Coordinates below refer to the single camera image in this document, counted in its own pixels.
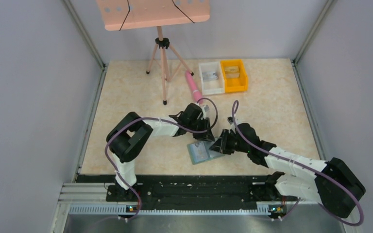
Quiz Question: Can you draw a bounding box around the silver credit card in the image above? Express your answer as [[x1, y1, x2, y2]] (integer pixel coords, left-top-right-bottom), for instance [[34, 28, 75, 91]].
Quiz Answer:
[[190, 141, 211, 160], [202, 71, 219, 82]]

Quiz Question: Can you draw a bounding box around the green card holder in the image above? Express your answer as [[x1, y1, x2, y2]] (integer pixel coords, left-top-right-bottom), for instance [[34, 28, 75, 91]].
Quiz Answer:
[[186, 141, 224, 165]]

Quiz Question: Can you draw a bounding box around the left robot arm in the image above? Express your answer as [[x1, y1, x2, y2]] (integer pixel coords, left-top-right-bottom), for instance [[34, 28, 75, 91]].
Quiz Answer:
[[105, 103, 215, 191]]

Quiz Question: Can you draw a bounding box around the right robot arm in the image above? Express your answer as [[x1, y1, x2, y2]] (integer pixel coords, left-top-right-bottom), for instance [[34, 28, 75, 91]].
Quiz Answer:
[[210, 123, 366, 218]]

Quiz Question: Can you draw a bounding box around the tan card in yellow bin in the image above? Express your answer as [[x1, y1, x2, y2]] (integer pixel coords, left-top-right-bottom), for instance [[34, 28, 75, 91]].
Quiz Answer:
[[224, 66, 240, 79]]

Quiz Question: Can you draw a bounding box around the pink cylindrical tube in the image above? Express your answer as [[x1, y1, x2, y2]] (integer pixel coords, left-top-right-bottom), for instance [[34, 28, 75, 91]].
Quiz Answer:
[[185, 70, 203, 104]]

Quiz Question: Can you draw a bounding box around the white plastic bin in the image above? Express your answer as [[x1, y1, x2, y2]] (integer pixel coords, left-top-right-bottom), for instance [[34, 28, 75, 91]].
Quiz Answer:
[[199, 61, 225, 96]]

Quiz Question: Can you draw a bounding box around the yellow plastic bin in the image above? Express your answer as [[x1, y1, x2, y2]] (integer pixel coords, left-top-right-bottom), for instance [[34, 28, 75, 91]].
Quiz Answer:
[[220, 59, 248, 93]]

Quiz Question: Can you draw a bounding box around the pink music stand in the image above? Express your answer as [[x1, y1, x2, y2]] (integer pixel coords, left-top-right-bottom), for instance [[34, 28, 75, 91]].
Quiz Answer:
[[97, 0, 210, 105]]

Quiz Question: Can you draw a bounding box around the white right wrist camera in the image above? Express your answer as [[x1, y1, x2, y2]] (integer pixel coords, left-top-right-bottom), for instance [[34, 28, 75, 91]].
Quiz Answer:
[[227, 116, 235, 128]]

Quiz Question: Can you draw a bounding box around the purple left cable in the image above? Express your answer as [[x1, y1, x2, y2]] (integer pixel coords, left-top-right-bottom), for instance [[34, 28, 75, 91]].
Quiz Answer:
[[104, 97, 220, 222]]

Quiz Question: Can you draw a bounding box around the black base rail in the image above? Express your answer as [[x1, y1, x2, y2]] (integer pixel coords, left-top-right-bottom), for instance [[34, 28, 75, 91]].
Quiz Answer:
[[106, 175, 297, 211]]

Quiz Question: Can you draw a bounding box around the aluminium frame profile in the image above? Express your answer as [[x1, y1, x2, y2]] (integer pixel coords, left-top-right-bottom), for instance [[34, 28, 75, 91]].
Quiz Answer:
[[58, 183, 291, 217]]

